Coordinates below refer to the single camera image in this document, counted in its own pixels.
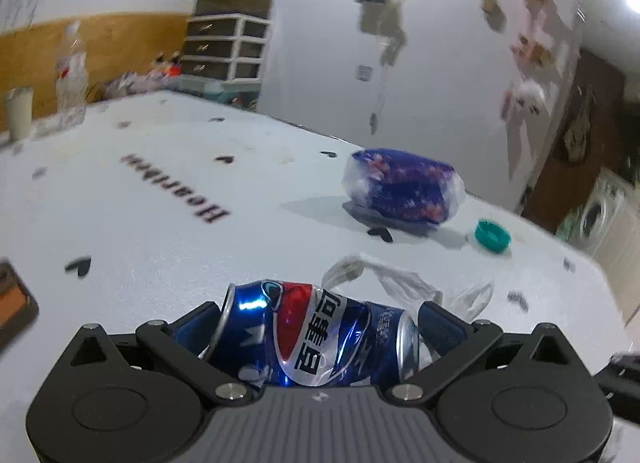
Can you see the brown wooden door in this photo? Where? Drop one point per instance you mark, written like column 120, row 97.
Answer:
column 575, row 143

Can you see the white heart print tablecloth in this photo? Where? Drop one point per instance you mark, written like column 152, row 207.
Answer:
column 150, row 223

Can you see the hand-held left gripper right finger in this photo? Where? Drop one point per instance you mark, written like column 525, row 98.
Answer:
column 440, row 323

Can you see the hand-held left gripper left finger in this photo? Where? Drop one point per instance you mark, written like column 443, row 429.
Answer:
column 192, row 325

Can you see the white hanging plastic bag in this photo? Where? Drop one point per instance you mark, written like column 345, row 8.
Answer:
column 525, row 98

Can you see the teal bottle cap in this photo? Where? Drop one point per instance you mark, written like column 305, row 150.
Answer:
column 492, row 237

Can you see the pile of mixed clutter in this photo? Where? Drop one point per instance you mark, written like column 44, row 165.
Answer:
column 140, row 80

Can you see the crushed blue soda can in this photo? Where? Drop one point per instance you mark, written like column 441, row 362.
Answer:
column 300, row 333

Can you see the clear plastic bag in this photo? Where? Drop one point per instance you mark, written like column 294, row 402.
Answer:
column 400, row 283

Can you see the white cup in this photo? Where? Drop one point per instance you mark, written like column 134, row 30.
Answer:
column 19, row 113

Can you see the blue printed snack packet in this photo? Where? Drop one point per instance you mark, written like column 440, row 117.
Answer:
column 405, row 188

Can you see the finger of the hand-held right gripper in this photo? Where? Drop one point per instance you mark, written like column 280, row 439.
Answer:
column 622, row 383

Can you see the brown orange flat box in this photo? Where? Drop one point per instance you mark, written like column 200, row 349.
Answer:
column 12, row 303

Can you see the white washing machine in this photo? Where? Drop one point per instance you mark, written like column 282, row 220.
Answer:
column 597, row 215

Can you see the clear plastic bottle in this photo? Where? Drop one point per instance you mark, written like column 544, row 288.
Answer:
column 70, row 73

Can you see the white drawer unit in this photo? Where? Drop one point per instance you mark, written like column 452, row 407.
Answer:
column 225, row 48

